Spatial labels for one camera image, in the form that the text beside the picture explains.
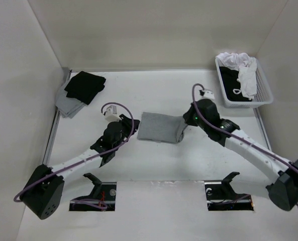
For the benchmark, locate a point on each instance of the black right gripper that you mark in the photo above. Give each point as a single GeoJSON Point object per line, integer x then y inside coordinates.
{"type": "Point", "coordinates": [188, 117]}

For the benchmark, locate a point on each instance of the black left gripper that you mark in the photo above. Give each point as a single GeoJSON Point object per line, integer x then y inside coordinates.
{"type": "Point", "coordinates": [128, 123]}

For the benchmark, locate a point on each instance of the grey tank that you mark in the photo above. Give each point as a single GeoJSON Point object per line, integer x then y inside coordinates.
{"type": "Point", "coordinates": [68, 107]}
{"type": "Point", "coordinates": [161, 128]}

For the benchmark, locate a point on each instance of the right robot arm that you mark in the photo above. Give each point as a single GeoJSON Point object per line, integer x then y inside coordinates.
{"type": "Point", "coordinates": [281, 182]}

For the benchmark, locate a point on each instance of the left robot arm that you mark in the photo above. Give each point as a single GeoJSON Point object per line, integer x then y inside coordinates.
{"type": "Point", "coordinates": [43, 192]}

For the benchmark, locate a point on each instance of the black tank top in basket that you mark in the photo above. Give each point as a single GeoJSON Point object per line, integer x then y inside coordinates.
{"type": "Point", "coordinates": [231, 85]}

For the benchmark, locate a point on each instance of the folded grey tank top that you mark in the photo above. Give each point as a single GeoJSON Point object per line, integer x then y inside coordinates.
{"type": "Point", "coordinates": [68, 107]}

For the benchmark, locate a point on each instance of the folded black tank top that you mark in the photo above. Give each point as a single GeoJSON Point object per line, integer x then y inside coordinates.
{"type": "Point", "coordinates": [84, 87]}

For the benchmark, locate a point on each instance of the white tank top in basket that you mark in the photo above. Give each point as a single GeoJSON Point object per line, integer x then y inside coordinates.
{"type": "Point", "coordinates": [246, 67]}

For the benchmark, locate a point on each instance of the white plastic laundry basket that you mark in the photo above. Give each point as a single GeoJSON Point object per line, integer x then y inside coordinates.
{"type": "Point", "coordinates": [263, 96]}

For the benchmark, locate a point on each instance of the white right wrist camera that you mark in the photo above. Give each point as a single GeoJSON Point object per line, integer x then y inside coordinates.
{"type": "Point", "coordinates": [207, 94]}

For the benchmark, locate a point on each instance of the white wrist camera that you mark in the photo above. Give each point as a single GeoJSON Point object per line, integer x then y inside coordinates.
{"type": "Point", "coordinates": [111, 114]}
{"type": "Point", "coordinates": [207, 94]}

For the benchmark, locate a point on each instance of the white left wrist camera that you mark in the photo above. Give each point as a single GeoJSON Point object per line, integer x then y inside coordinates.
{"type": "Point", "coordinates": [111, 114]}

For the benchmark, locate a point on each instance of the right metal table rail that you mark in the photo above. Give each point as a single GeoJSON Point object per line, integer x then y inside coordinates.
{"type": "Point", "coordinates": [262, 128]}

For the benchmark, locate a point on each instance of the metal table rail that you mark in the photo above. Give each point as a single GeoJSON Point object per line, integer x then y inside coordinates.
{"type": "Point", "coordinates": [262, 128]}
{"type": "Point", "coordinates": [51, 137]}

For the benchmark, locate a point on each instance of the left metal table rail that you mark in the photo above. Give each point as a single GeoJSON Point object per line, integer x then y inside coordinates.
{"type": "Point", "coordinates": [51, 137]}

